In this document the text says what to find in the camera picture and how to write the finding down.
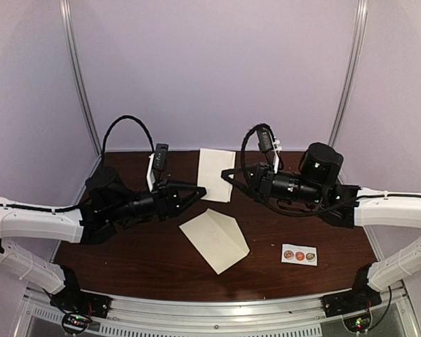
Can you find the right aluminium corner post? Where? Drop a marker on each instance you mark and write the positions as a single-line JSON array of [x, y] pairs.
[[360, 22]]

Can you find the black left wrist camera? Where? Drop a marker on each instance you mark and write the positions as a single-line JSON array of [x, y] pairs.
[[160, 157]]

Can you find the left aluminium corner post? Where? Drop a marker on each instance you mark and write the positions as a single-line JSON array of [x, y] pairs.
[[67, 21]]

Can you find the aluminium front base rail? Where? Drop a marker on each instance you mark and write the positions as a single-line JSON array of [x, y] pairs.
[[296, 316]]

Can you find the cream paper envelope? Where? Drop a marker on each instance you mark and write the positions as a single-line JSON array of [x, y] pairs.
[[218, 238]]

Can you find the aluminium corner post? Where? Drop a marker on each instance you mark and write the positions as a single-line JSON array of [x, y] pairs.
[[360, 22], [67, 21]]

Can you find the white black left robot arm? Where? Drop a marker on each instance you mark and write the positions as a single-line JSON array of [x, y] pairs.
[[109, 203]]

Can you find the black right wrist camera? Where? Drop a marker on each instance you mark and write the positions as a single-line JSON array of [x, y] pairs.
[[267, 142]]

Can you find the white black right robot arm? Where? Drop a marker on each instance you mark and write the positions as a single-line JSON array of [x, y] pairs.
[[314, 191]]

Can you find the sticker sheet with three seals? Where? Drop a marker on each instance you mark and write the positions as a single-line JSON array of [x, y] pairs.
[[299, 255]]

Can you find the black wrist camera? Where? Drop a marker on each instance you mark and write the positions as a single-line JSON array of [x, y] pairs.
[[160, 157], [267, 142]]

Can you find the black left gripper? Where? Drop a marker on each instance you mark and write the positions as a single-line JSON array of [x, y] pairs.
[[167, 201]]

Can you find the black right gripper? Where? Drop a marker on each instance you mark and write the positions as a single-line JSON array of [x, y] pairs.
[[262, 194]]

